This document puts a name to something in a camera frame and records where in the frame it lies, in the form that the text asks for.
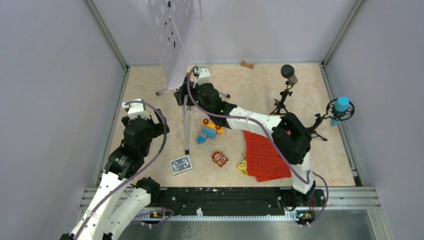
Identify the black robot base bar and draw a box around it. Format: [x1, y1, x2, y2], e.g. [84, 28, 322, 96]
[148, 187, 325, 217]

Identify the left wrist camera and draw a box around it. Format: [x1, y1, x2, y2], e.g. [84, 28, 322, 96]
[121, 98, 151, 120]

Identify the toy brick car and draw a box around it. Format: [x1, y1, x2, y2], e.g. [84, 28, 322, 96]
[196, 118, 224, 144]

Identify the yellow owl toy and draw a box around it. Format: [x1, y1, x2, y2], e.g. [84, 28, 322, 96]
[236, 158, 248, 176]

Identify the red sheet music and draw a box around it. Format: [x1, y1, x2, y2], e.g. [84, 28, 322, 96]
[243, 131, 292, 182]

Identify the black microphone tripod stand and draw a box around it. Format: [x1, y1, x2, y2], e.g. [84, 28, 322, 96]
[270, 64, 298, 116]

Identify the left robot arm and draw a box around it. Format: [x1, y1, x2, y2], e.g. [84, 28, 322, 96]
[60, 109, 170, 240]

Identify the red owl toy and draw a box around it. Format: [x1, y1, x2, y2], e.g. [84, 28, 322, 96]
[211, 150, 229, 168]

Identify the blue playing card deck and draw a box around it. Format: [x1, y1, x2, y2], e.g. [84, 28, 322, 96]
[169, 155, 193, 175]

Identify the blue microphone with tripod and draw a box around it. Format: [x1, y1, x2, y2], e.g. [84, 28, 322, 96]
[308, 96, 356, 142]

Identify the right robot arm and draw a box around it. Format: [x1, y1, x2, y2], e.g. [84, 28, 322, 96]
[173, 83, 316, 206]

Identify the wooden wedge block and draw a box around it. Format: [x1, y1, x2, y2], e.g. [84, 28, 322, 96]
[240, 60, 255, 69]

